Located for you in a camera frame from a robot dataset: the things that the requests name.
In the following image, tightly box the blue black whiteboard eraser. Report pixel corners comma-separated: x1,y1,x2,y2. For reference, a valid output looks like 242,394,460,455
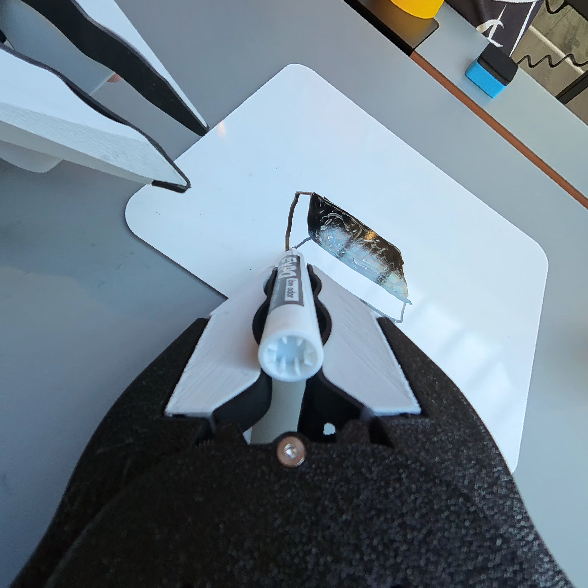
465,43,519,99

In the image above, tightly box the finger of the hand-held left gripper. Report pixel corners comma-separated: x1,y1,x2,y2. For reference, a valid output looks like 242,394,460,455
0,45,191,192
37,0,210,138

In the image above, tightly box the black dry erase marker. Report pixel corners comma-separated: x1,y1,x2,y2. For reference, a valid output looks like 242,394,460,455
258,248,325,383

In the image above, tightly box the small white whiteboard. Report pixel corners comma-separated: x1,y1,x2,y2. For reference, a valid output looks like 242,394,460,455
125,63,549,474

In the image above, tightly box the black coiled cable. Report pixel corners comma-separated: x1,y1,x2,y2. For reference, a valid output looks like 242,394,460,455
510,46,588,70

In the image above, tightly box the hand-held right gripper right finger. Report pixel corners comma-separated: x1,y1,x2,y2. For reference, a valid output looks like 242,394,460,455
307,263,422,420

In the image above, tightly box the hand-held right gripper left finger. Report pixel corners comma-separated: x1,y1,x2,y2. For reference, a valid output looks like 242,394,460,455
164,264,278,430

